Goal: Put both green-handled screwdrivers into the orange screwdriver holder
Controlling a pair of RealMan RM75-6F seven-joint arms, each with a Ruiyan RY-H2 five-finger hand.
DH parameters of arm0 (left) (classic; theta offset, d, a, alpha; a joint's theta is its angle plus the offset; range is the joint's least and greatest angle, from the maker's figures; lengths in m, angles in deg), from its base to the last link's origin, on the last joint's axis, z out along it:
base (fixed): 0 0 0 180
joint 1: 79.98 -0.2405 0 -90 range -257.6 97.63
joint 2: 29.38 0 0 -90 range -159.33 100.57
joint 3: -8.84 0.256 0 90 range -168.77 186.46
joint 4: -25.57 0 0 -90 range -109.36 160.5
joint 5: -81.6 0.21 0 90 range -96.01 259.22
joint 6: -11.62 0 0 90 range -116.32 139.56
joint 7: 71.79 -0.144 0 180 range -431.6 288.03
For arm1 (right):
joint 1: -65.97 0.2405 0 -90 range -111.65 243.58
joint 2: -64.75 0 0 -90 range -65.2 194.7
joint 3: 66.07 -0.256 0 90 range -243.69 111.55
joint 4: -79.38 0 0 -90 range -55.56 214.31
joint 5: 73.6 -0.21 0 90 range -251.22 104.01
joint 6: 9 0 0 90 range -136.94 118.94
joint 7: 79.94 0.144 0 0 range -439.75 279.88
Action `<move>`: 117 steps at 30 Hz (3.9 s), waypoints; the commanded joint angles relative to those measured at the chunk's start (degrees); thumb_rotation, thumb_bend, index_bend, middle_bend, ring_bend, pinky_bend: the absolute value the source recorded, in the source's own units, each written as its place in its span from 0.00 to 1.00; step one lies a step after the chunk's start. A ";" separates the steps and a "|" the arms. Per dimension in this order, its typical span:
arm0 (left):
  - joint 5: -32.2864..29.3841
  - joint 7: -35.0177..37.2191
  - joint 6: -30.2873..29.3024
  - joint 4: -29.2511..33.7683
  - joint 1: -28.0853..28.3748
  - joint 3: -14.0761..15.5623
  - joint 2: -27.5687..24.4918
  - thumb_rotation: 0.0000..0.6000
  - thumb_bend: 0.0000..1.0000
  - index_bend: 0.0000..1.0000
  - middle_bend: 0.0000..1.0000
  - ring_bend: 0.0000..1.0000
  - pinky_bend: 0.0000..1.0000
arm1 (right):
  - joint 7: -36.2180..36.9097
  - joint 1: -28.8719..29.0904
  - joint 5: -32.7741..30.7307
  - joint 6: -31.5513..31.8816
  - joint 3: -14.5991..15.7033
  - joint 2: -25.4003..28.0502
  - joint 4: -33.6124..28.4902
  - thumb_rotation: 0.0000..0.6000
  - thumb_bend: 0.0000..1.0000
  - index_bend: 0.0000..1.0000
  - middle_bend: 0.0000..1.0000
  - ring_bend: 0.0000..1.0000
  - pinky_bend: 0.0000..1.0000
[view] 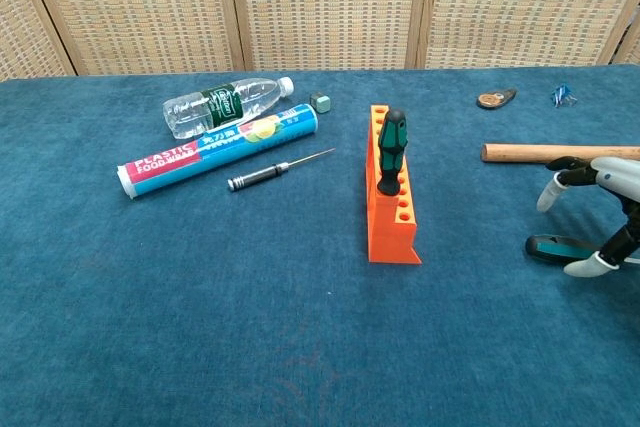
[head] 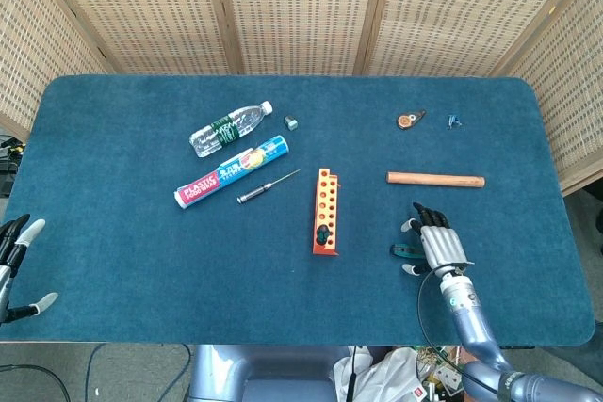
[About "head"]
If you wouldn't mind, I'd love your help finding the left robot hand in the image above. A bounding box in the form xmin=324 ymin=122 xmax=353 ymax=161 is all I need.
xmin=0 ymin=213 xmax=59 ymax=326

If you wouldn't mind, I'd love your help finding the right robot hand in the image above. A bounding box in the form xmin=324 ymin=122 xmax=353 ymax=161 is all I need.
xmin=399 ymin=201 xmax=475 ymax=277

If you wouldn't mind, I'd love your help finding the orange tool holder rack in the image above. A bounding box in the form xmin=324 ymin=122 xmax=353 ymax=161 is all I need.
xmin=310 ymin=167 xmax=340 ymax=257

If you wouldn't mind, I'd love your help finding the wooden rod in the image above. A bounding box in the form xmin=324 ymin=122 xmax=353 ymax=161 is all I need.
xmin=386 ymin=171 xmax=486 ymax=189

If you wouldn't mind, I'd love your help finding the box of small parts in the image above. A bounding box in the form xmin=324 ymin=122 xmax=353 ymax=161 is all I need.
xmin=414 ymin=345 xmax=472 ymax=396

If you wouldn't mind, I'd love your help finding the blue felt table cloth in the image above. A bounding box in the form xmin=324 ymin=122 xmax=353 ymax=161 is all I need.
xmin=0 ymin=74 xmax=596 ymax=346

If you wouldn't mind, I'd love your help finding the white plastic bag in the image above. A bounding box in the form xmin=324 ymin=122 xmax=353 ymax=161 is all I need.
xmin=333 ymin=347 xmax=428 ymax=402

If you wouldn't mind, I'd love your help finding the black precision screwdriver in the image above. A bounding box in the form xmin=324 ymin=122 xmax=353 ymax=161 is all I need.
xmin=236 ymin=169 xmax=302 ymax=205

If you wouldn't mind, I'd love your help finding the plastic food wrap roll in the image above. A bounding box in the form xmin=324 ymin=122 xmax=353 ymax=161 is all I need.
xmin=173 ymin=135 xmax=290 ymax=210

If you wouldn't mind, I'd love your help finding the blue grey robot torso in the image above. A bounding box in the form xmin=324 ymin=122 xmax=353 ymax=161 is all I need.
xmin=187 ymin=344 xmax=350 ymax=402

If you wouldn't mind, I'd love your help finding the clear plastic water bottle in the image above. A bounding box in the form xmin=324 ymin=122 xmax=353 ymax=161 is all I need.
xmin=188 ymin=100 xmax=274 ymax=159

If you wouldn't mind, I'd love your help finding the woven folding screen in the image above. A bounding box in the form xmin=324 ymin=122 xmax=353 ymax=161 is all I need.
xmin=0 ymin=0 xmax=603 ymax=197

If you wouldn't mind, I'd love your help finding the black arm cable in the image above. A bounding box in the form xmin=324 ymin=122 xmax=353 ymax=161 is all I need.
xmin=416 ymin=269 xmax=503 ymax=396

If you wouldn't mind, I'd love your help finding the black equipment with cables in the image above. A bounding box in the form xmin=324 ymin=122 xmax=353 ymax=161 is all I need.
xmin=0 ymin=135 xmax=24 ymax=199

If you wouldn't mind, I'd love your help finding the black floor cable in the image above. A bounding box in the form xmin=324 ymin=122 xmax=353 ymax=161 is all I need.
xmin=0 ymin=343 xmax=193 ymax=402

